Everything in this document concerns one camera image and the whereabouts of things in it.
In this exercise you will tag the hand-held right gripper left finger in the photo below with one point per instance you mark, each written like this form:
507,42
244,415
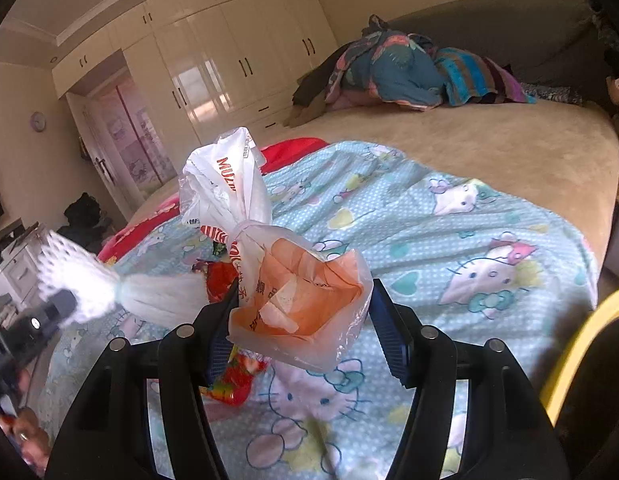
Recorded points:
218,355

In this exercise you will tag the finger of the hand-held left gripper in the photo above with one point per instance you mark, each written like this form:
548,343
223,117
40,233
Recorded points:
63,304

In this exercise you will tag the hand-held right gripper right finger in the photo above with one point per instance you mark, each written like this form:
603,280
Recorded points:
392,345

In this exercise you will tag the red candy tube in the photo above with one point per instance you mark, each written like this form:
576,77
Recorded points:
237,377

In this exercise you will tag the red plastic bag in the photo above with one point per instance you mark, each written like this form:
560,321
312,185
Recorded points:
220,282

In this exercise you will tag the white foam fruit net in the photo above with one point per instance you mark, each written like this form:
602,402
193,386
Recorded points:
139,292

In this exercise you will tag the white and orange plastic bag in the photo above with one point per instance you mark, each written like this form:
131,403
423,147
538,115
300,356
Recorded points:
289,285

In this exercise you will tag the person's left hand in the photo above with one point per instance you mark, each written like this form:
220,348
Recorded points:
22,435

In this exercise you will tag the white cabinet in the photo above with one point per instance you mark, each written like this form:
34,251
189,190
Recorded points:
19,260

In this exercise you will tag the black plush toy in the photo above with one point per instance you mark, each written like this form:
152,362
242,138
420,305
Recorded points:
87,215

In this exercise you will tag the green snack wrapper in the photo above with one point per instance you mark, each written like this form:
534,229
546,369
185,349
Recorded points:
218,249

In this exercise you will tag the blue cartoon cat blanket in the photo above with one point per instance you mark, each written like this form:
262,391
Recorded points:
439,240

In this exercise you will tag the red cartoon blanket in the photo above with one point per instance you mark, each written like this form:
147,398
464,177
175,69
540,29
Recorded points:
279,152

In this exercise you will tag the beige bed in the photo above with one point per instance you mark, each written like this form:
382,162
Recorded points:
514,135

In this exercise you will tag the dark brown clothes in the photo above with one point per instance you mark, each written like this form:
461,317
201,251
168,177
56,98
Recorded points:
314,85

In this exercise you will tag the blue floral quilt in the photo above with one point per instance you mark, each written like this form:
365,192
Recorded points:
389,67

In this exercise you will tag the striped towel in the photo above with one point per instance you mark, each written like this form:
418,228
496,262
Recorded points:
472,77

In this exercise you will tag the cream wardrobe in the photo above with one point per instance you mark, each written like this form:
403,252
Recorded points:
214,60

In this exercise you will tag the patterned grey cloth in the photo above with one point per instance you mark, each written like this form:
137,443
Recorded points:
552,94

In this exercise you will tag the grey headboard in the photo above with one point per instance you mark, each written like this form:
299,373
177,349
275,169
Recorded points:
514,25

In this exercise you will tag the round wall clock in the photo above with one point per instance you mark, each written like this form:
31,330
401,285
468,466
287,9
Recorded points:
38,121

